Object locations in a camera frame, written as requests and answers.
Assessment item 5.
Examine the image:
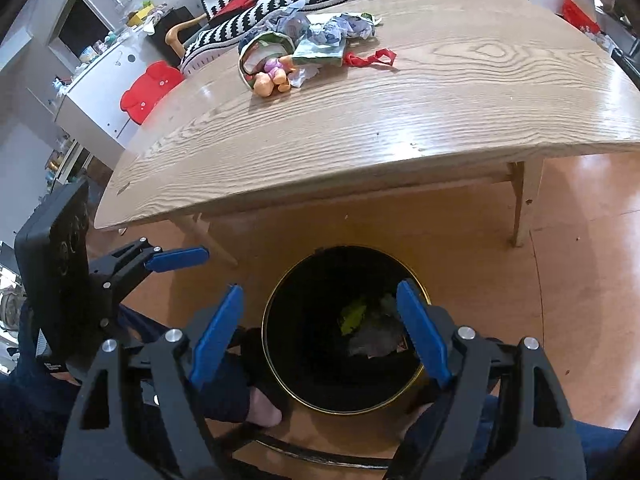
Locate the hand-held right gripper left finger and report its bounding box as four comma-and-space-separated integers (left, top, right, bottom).
57, 284, 251, 480

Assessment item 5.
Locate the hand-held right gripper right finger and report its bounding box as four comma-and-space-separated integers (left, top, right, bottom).
390, 280, 588, 480

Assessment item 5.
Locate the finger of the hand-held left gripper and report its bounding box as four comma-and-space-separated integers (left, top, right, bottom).
89, 237, 210, 341

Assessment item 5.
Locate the black bin with gold rim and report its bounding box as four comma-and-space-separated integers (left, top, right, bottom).
261, 246, 433, 415

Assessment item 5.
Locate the grey crumpled paper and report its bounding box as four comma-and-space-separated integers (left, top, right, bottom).
347, 294, 416, 359

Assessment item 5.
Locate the person's left foot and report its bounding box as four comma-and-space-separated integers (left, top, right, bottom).
200, 327, 284, 429

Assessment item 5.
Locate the green scrap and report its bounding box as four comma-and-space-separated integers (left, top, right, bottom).
340, 300, 369, 336

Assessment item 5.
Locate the red plastic stool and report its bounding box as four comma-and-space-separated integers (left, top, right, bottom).
120, 60, 184, 125

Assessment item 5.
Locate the white cabinet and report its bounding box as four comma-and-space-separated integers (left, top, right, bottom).
54, 35, 167, 152

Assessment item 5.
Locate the orange toy doll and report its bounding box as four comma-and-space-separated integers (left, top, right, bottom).
250, 55, 296, 97

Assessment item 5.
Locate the white tissue piece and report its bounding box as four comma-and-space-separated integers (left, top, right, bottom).
290, 65, 321, 89

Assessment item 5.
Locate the wooden table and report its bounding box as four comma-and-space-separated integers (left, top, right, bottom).
93, 0, 640, 267

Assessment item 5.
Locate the green foil packet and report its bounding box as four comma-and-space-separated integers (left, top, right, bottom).
292, 35, 348, 67

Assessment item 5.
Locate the dark screen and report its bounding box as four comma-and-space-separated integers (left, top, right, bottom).
59, 0, 114, 59

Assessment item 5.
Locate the pale crumpled paper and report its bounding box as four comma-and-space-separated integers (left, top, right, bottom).
260, 2, 312, 36

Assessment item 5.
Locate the red cloth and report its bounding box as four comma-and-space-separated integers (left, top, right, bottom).
212, 0, 272, 19

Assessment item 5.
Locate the red ribbon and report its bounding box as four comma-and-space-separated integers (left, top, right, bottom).
344, 48, 397, 69

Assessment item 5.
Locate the blue white crumpled paper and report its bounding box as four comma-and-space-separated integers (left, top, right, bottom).
307, 15, 376, 44

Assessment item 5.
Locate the flat green-edged packet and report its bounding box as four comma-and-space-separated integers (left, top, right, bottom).
340, 11, 383, 27

